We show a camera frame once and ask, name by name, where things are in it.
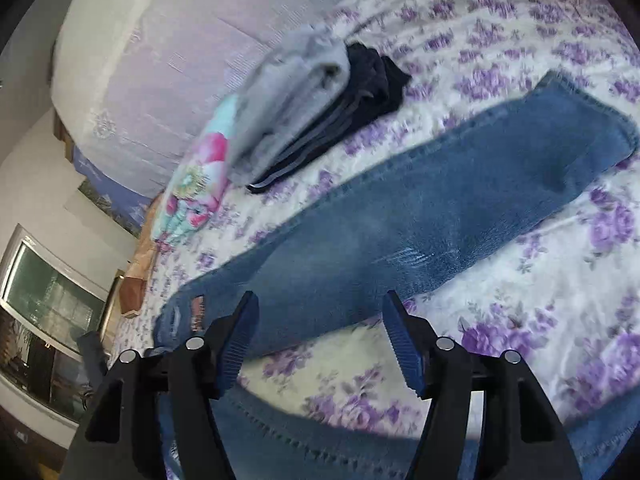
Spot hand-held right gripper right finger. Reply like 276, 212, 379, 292
382, 290, 583, 480

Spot purple floral bedspread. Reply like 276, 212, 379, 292
107, 0, 640, 480

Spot colourful floral pillow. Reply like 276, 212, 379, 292
150, 92, 241, 253

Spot folded black pants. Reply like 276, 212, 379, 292
246, 42, 412, 196

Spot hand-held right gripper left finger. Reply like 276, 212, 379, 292
60, 290, 261, 480

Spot tan cloth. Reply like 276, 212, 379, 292
131, 195, 163, 281

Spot blue patterned cloth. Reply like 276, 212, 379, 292
72, 146, 151, 238

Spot wooden headboard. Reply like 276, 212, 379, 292
52, 110, 76, 163

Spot blue denim jeans pants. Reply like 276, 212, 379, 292
152, 71, 640, 480

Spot folded grey pants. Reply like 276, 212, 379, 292
227, 25, 351, 186

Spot white framed window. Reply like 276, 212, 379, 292
0, 224, 113, 423

